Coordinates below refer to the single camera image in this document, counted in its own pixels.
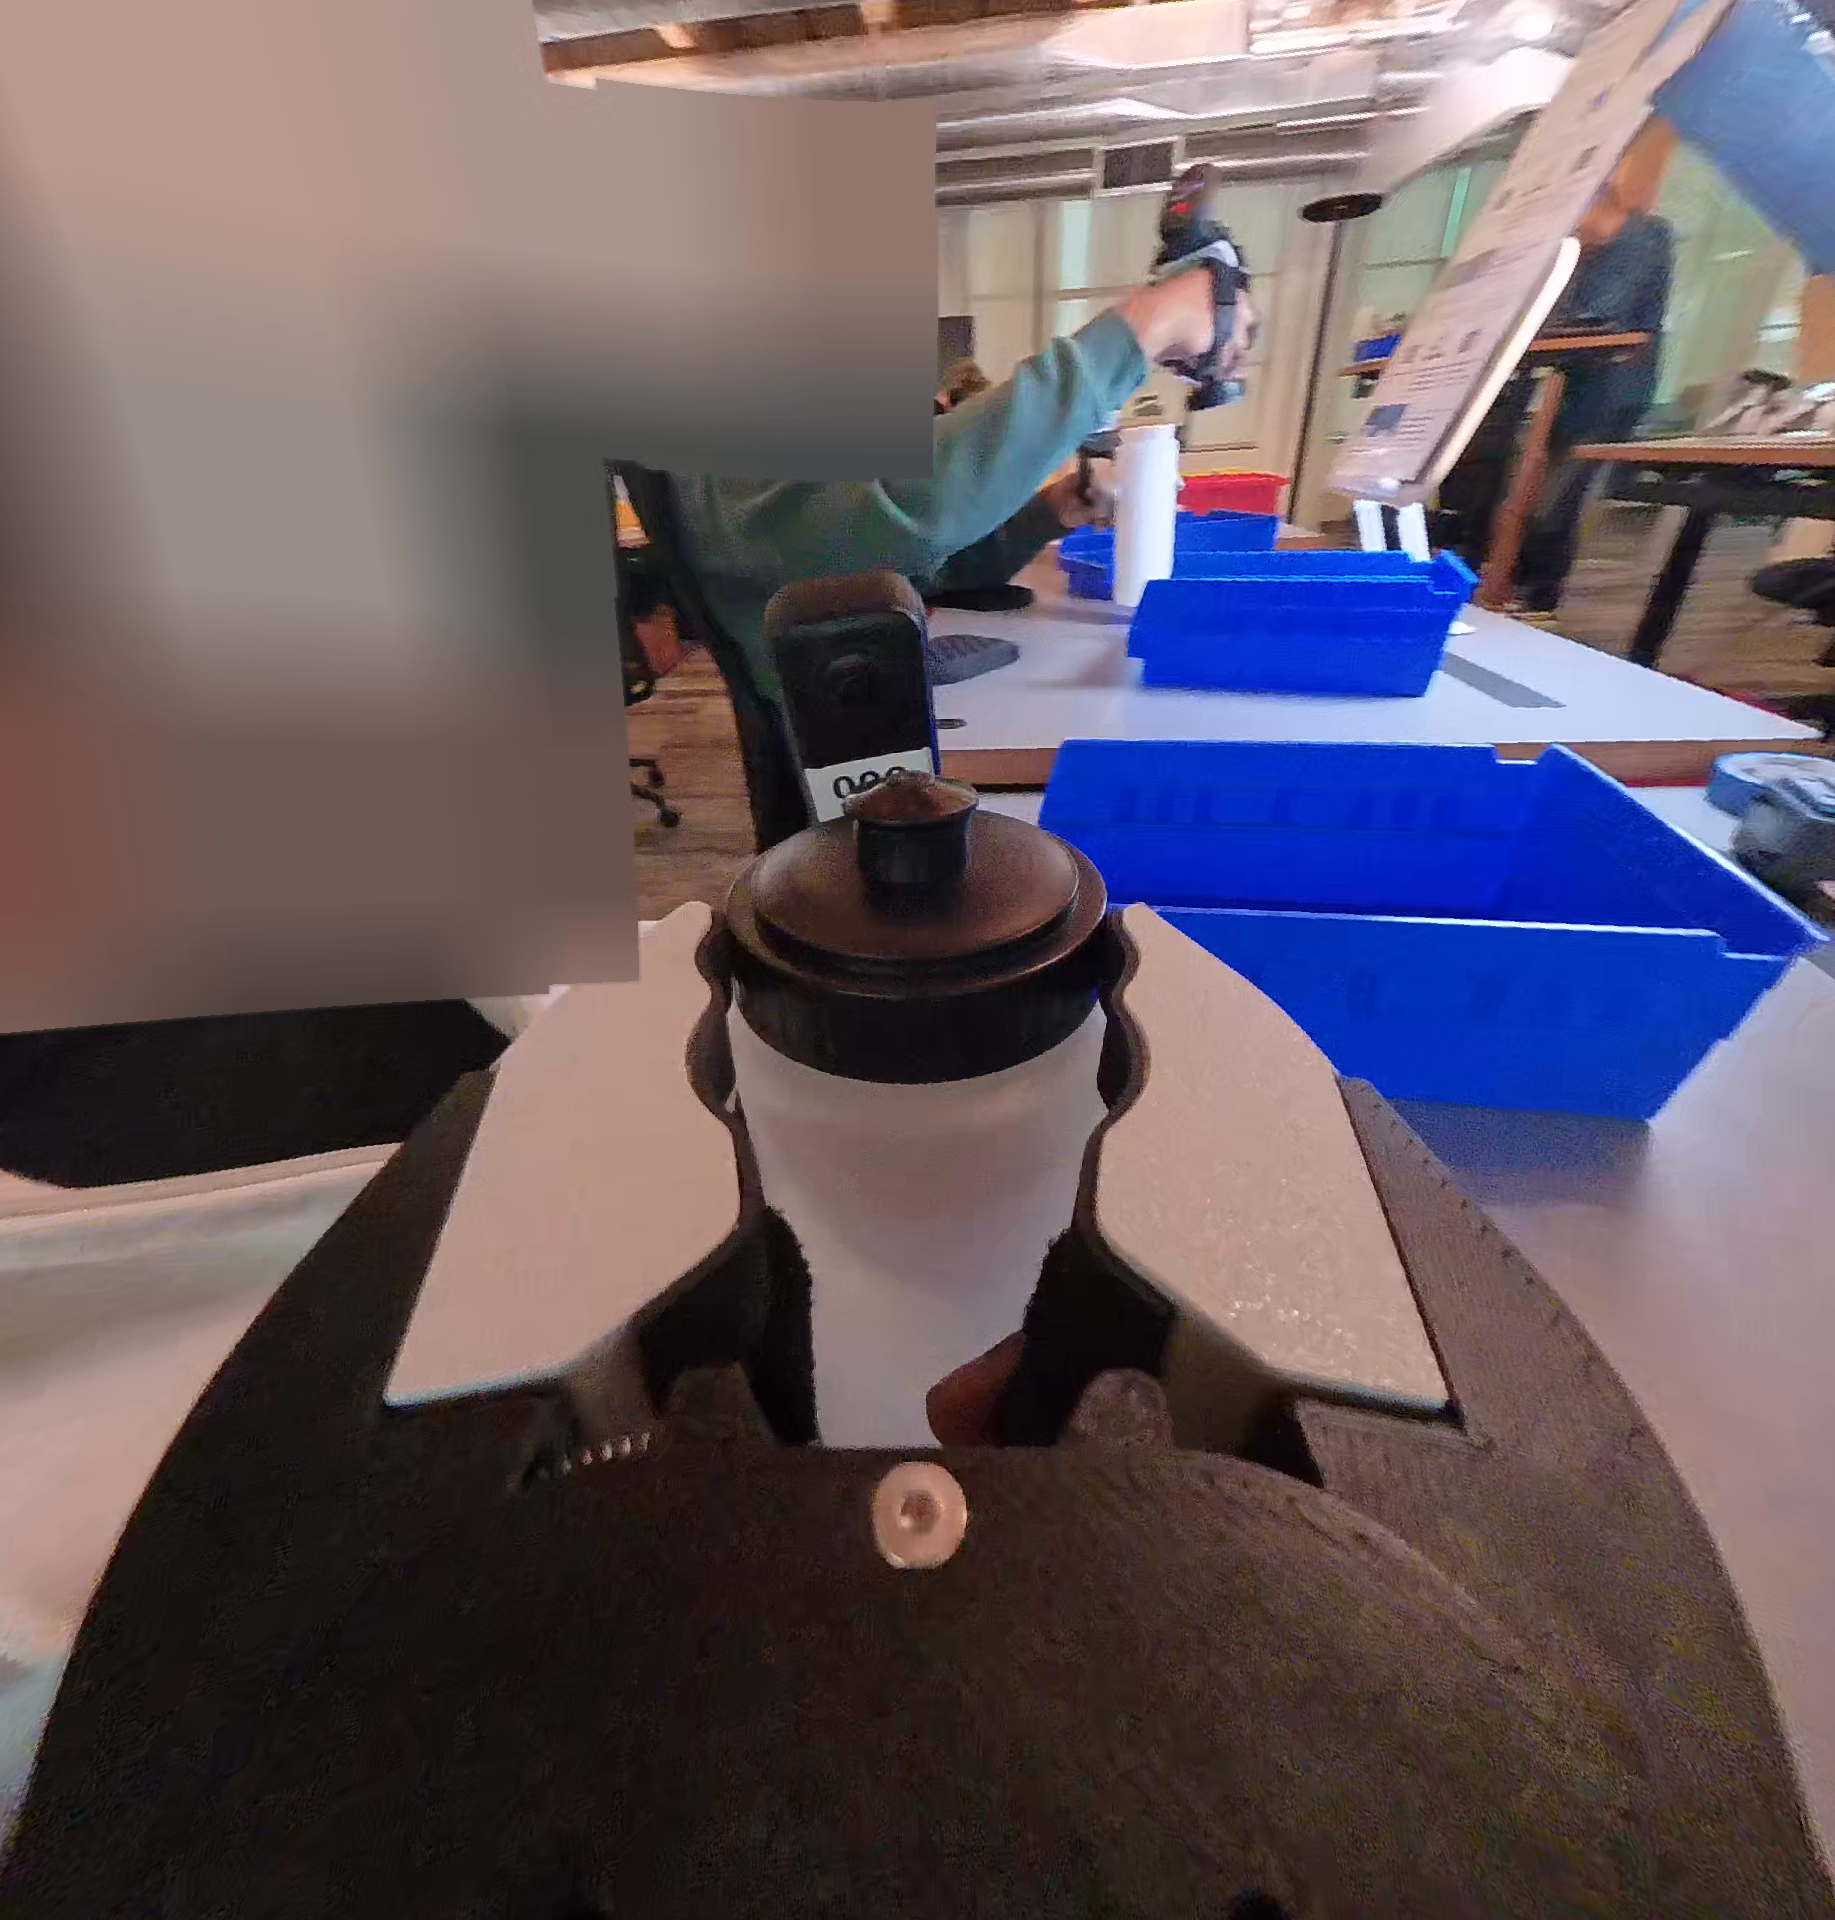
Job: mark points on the dark cloth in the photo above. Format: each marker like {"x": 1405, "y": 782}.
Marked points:
{"x": 182, "y": 1080}

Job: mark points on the black ribbed bottle lid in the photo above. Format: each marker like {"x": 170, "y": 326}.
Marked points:
{"x": 918, "y": 946}

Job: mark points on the blue tape roll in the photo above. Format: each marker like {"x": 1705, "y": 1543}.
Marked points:
{"x": 1758, "y": 778}

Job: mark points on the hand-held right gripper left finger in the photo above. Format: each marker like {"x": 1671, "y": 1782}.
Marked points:
{"x": 559, "y": 1200}

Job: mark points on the black honeycomb pad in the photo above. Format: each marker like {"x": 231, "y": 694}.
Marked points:
{"x": 978, "y": 656}

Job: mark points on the wooden workshop desk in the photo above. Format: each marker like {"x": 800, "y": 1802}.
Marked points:
{"x": 1727, "y": 451}

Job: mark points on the white panel studio light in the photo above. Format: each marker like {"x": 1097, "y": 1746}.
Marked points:
{"x": 1789, "y": 120}

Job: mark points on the red plastic bin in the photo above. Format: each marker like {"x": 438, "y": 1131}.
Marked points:
{"x": 1234, "y": 492}

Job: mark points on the dark battery charger case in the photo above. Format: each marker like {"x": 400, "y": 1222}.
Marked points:
{"x": 1809, "y": 850}

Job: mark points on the blue plastic bin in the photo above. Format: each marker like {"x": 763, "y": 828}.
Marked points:
{"x": 1457, "y": 1007}
{"x": 1293, "y": 639}
{"x": 1226, "y": 536}

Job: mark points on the ceiling air vent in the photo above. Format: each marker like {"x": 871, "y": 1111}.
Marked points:
{"x": 1139, "y": 166}

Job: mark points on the white document stand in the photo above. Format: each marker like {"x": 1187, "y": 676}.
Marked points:
{"x": 1486, "y": 299}

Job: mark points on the white plastic bottle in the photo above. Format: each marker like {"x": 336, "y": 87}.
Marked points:
{"x": 1143, "y": 511}
{"x": 918, "y": 1231}

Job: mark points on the black office chair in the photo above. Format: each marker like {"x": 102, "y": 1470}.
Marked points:
{"x": 1825, "y": 592}

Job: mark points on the person's right hand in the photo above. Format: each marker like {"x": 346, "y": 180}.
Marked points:
{"x": 978, "y": 1396}

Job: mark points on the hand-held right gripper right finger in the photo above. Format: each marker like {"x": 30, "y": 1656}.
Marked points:
{"x": 1262, "y": 1200}

